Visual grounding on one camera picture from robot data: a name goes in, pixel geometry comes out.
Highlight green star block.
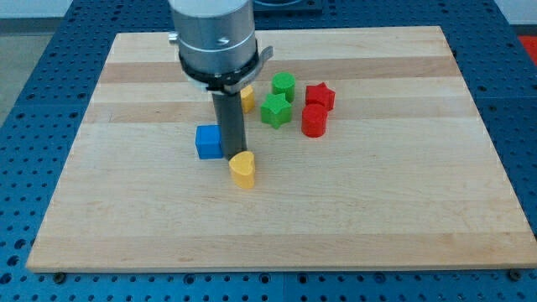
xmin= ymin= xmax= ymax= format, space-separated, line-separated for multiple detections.
xmin=260 ymin=93 xmax=292 ymax=129

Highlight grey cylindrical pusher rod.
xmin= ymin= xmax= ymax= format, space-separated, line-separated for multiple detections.
xmin=212 ymin=93 xmax=248 ymax=159

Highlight red star block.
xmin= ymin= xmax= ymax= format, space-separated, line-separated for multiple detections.
xmin=305 ymin=82 xmax=336 ymax=111

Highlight red cylinder block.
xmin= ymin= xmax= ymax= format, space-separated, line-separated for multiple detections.
xmin=301 ymin=104 xmax=328 ymax=138

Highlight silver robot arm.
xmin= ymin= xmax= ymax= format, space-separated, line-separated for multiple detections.
xmin=169 ymin=0 xmax=274 ymax=159

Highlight yellow heart block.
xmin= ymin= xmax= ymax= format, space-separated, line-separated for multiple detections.
xmin=228 ymin=151 xmax=256 ymax=189

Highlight green cylinder block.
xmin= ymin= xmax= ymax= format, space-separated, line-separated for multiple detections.
xmin=271 ymin=72 xmax=296 ymax=103

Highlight black clamp ring flange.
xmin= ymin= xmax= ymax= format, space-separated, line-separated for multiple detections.
xmin=179 ymin=45 xmax=274 ymax=94

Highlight light wooden board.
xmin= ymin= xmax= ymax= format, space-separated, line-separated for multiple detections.
xmin=26 ymin=26 xmax=536 ymax=273

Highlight yellow block behind rod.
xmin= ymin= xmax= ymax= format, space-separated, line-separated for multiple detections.
xmin=240 ymin=85 xmax=255 ymax=114

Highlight blue cube block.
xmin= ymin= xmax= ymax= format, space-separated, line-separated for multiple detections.
xmin=195 ymin=125 xmax=223 ymax=159

